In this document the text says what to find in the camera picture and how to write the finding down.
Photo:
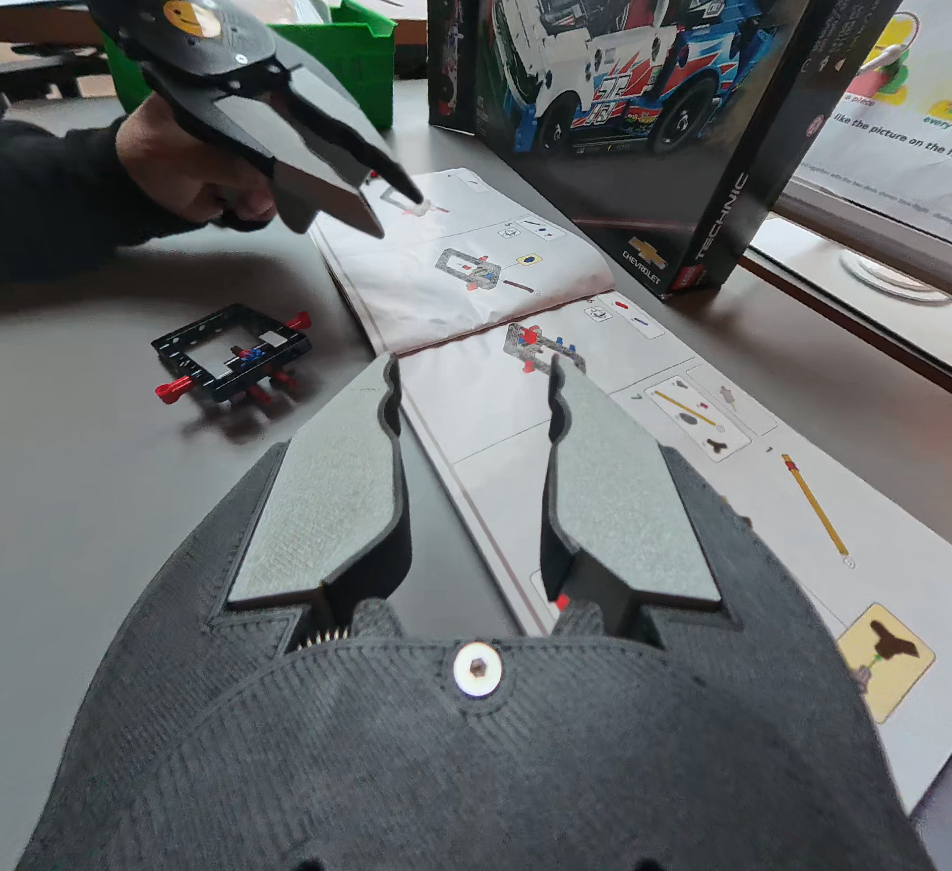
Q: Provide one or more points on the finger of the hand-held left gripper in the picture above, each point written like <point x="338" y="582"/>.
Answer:
<point x="349" y="135"/>
<point x="312" y="194"/>

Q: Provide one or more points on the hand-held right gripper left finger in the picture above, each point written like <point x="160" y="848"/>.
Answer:
<point x="327" y="499"/>

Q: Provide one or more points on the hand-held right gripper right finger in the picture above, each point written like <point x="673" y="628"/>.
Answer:
<point x="632" y="514"/>

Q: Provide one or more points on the black lego frame assembly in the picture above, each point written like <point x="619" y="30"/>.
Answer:
<point x="167" y="350"/>

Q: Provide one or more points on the person's left forearm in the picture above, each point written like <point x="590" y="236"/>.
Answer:
<point x="59" y="202"/>

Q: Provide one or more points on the lego instruction booklet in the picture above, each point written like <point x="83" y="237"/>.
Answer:
<point x="461" y="395"/>

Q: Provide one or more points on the black lego car box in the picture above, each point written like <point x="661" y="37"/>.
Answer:
<point x="632" y="164"/>

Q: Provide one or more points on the person's left hand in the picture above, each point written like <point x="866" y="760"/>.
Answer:
<point x="178" y="164"/>

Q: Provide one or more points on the green plastic bin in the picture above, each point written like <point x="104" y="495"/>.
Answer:
<point x="349" y="68"/>

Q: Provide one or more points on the white round pad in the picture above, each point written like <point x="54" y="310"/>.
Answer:
<point x="900" y="280"/>

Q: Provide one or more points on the printed instruction sheet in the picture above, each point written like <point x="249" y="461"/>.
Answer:
<point x="877" y="142"/>

